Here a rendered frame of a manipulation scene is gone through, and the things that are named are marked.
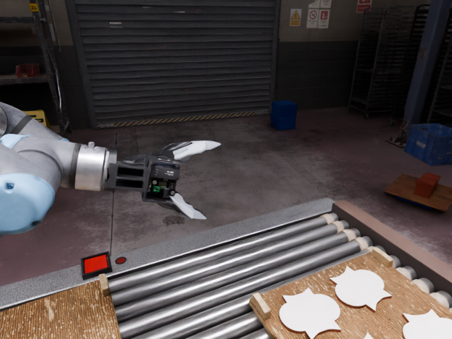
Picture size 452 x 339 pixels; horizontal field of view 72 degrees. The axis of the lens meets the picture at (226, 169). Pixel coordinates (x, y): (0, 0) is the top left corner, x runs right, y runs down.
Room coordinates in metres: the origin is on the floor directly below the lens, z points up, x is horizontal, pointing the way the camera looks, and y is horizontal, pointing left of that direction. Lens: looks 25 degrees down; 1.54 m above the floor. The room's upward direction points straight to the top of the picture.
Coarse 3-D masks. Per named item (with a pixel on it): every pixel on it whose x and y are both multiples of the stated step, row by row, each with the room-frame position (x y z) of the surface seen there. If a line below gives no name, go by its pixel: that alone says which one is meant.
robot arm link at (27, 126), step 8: (24, 120) 0.68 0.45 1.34; (32, 120) 0.69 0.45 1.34; (16, 128) 0.65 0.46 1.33; (24, 128) 0.66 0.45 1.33; (32, 128) 0.67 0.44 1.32; (40, 128) 0.69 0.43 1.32; (48, 128) 0.72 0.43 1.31; (40, 136) 0.67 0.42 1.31; (48, 136) 0.69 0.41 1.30; (56, 136) 0.71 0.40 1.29
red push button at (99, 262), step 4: (100, 256) 0.70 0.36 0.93; (104, 256) 0.70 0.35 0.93; (84, 260) 0.69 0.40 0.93; (88, 260) 0.69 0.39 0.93; (92, 260) 0.69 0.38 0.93; (96, 260) 0.69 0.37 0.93; (100, 260) 0.69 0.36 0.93; (104, 260) 0.69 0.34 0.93; (88, 264) 0.67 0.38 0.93; (92, 264) 0.67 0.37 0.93; (96, 264) 0.67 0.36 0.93; (100, 264) 0.67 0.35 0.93; (104, 264) 0.67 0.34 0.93; (88, 268) 0.66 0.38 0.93; (92, 268) 0.66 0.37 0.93; (96, 268) 0.66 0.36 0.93; (100, 268) 0.66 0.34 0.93
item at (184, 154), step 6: (192, 144) 0.55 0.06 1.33; (198, 144) 0.55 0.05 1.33; (204, 144) 0.54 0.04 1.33; (210, 144) 0.56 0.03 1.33; (216, 144) 0.56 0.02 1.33; (180, 150) 0.54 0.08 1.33; (186, 150) 0.54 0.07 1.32; (192, 150) 0.53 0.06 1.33; (198, 150) 0.51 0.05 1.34; (204, 150) 0.55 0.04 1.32; (180, 156) 0.51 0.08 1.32; (186, 156) 0.54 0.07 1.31
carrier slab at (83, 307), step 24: (96, 288) 0.58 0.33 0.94; (0, 312) 0.51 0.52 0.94; (24, 312) 0.51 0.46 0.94; (48, 312) 0.51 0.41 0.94; (72, 312) 0.51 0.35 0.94; (96, 312) 0.51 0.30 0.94; (0, 336) 0.45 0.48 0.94; (24, 336) 0.45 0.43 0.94; (48, 336) 0.45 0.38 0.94; (72, 336) 0.45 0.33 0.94; (96, 336) 0.45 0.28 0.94; (120, 336) 0.45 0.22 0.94
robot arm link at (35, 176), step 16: (0, 144) 0.36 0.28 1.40; (0, 160) 0.34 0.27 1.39; (16, 160) 0.35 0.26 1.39; (32, 160) 0.38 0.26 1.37; (48, 160) 0.40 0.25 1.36; (0, 176) 0.32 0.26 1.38; (16, 176) 0.33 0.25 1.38; (32, 176) 0.34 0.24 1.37; (48, 176) 0.37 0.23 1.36; (0, 192) 0.30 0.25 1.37; (16, 192) 0.31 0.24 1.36; (32, 192) 0.32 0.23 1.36; (48, 192) 0.34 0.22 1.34; (0, 208) 0.30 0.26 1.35; (16, 208) 0.31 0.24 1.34; (32, 208) 0.31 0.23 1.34; (48, 208) 0.34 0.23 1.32; (0, 224) 0.30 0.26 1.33; (16, 224) 0.31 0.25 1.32; (32, 224) 0.31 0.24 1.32
